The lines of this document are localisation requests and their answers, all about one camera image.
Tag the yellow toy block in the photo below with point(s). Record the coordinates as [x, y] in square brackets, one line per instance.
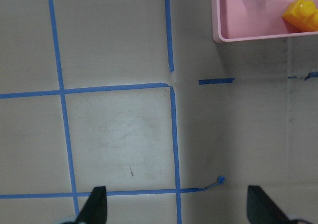
[303, 15]

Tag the pink plastic box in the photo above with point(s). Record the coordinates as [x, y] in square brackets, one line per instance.
[246, 20]

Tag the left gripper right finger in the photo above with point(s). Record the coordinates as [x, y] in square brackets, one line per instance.
[262, 210]

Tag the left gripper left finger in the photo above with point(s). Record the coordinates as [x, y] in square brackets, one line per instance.
[94, 210]

